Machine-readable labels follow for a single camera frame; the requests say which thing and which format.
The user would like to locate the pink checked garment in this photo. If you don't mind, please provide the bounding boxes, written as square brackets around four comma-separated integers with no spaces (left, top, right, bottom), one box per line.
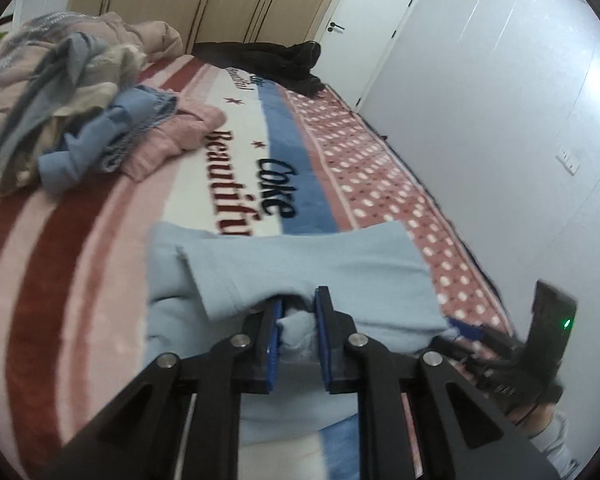
[120,100,226,182]

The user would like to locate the white wall socket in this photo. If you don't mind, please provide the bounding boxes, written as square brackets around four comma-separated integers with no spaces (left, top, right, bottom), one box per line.
[556,148,580,176]

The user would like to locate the grey-blue denim garment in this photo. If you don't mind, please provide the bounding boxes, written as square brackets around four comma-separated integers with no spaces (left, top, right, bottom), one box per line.
[0,32,108,166]

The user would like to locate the right hand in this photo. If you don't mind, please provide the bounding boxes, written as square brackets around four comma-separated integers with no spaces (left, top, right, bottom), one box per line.
[507,403,556,438]

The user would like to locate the striped polka-dot bed blanket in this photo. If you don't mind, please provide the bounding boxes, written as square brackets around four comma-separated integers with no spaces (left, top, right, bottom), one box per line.
[0,55,512,479]

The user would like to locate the light blue pants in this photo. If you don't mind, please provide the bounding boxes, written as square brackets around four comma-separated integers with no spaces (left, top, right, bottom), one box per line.
[144,221,451,444]

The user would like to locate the white door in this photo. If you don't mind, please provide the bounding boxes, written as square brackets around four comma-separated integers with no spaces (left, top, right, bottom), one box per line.
[314,0,413,108]

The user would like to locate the black door handle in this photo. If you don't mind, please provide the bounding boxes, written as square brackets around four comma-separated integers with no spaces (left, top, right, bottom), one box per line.
[327,22,346,34]

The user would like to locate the pink striped quilt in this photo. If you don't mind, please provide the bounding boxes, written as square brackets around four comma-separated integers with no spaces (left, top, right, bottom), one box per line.
[0,11,184,141]

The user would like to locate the blue folded garment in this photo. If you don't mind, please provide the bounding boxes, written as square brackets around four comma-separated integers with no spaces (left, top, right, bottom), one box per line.
[38,84,178,195]

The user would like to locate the black jacket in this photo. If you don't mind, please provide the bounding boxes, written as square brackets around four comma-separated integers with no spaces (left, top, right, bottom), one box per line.
[192,41,326,99]

